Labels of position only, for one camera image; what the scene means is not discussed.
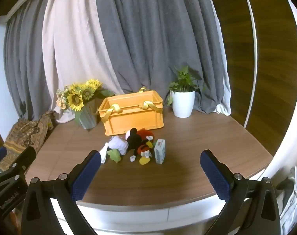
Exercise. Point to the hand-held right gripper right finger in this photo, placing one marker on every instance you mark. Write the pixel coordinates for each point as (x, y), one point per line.
(215, 176)

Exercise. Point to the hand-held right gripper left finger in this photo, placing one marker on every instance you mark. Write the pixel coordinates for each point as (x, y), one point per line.
(86, 173)

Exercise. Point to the pale lilac fleece cuff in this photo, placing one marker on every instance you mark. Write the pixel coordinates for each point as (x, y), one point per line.
(119, 145)

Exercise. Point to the black mouse plush toy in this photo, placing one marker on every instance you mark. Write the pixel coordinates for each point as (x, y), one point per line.
(133, 139)

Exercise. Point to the orange plastic crate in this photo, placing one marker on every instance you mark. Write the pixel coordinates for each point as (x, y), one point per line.
(133, 120)

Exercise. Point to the red fuzzy plush toy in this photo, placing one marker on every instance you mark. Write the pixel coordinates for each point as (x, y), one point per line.
(146, 133)

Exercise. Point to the brown patterned cushion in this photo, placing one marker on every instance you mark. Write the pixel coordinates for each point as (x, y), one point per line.
(28, 134)

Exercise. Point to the white sock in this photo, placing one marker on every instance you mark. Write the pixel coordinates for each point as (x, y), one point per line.
(103, 153)

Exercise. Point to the green plush toy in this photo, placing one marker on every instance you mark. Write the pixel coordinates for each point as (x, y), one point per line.
(114, 155)

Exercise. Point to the grey-green ribbed vase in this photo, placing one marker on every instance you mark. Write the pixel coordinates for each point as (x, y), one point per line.
(87, 117)

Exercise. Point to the tissue pack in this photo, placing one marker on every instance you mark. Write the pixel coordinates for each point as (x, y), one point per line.
(160, 153)

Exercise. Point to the sunflower bouquet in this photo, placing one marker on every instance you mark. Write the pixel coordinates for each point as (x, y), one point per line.
(76, 98)

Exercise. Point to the white ribbed plant pot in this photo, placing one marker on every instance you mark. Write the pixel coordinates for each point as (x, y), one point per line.
(182, 104)

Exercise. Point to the white crumpled cloth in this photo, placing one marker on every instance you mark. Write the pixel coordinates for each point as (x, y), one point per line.
(294, 200)

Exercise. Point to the grey curtain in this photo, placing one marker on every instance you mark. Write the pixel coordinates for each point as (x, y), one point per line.
(23, 66)
(158, 41)

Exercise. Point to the green leafy plant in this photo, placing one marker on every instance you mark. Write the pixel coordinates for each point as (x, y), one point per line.
(184, 80)

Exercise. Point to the pale pink curtain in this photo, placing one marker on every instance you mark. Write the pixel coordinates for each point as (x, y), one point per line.
(75, 53)

